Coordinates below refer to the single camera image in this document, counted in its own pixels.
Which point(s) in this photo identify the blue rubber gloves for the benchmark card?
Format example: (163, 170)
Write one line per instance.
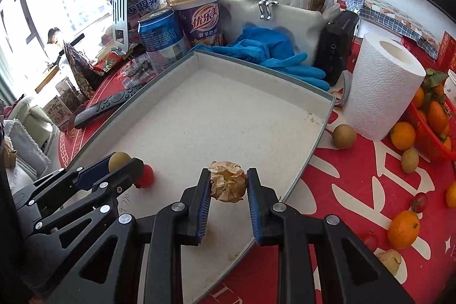
(263, 47)

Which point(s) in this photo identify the red printed tablecloth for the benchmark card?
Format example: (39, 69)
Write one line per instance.
(338, 190)

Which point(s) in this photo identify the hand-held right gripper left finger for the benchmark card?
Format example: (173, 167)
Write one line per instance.
(203, 206)

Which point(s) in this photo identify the black remote control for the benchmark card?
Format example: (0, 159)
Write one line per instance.
(107, 104)

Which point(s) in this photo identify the white paper cup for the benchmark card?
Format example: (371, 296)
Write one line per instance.
(451, 83)

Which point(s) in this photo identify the large orange tangerine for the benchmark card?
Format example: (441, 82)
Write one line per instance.
(403, 229)

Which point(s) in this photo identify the purple milk tea cup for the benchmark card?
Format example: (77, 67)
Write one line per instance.
(201, 22)

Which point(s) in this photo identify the large clear snack bag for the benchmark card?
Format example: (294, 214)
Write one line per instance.
(142, 1)

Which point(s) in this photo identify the red cherry tomato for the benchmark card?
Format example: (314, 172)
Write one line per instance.
(420, 202)
(146, 177)
(371, 241)

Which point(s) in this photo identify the black box device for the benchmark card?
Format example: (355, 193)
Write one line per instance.
(333, 47)

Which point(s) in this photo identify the white slotted spatula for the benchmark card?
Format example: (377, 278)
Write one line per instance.
(120, 12)

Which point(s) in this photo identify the grey rectangular tray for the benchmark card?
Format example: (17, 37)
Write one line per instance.
(213, 111)

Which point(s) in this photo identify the dark seed snack bag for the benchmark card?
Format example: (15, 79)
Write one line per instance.
(82, 72)

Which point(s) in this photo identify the white paper towel roll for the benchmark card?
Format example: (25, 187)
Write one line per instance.
(377, 86)

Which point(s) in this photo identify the red gift box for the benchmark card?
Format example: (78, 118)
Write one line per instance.
(447, 51)

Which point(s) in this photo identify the blue beverage can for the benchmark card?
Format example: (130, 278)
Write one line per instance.
(162, 40)

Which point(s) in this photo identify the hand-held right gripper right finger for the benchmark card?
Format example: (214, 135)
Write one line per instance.
(253, 208)

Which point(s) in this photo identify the red basket of oranges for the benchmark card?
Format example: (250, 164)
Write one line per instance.
(437, 115)

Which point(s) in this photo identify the red snack packet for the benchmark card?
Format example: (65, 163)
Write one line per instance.
(108, 64)

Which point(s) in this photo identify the clear snack jar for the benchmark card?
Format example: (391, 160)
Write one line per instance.
(71, 95)

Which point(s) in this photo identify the dry-husked physalis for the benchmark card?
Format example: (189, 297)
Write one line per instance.
(390, 260)
(229, 183)

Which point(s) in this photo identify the checked cloth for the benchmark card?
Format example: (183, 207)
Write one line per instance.
(392, 19)

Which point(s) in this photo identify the labelled cardboard box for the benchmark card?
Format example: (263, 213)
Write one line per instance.
(57, 113)

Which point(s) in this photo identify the light grey sofa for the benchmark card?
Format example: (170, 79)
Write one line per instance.
(28, 147)

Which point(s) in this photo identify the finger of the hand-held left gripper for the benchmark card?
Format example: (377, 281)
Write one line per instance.
(94, 170)
(124, 175)

